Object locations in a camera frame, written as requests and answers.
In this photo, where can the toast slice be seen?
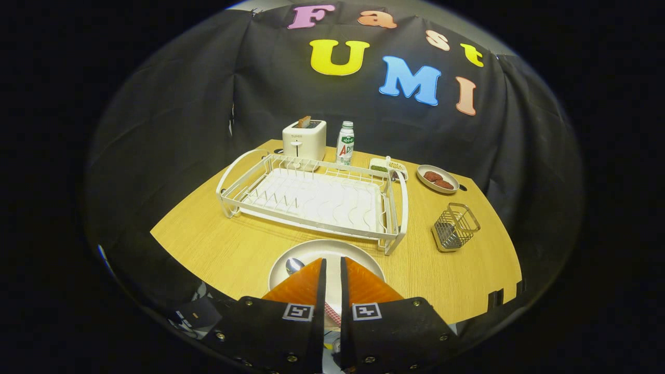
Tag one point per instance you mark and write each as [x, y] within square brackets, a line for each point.
[304, 122]

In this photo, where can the white toaster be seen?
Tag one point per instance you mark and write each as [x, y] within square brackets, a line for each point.
[306, 143]

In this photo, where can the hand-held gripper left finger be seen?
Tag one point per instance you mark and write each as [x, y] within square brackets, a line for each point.
[321, 291]

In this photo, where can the brown meat patty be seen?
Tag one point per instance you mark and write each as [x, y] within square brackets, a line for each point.
[432, 176]
[444, 184]

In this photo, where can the black backdrop cloth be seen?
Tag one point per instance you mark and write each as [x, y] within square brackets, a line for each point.
[182, 104]

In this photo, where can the white drink bottle green label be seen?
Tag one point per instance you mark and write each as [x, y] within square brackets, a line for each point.
[345, 145]

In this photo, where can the cream round plate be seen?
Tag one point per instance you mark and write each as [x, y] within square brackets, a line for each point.
[327, 248]

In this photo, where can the white divided snack dish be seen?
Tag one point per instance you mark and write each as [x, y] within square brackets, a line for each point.
[379, 167]

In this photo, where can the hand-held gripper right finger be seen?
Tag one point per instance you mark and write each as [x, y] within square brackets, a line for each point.
[345, 291]

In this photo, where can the small cream oval plate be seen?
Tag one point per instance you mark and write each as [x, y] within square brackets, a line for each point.
[451, 176]

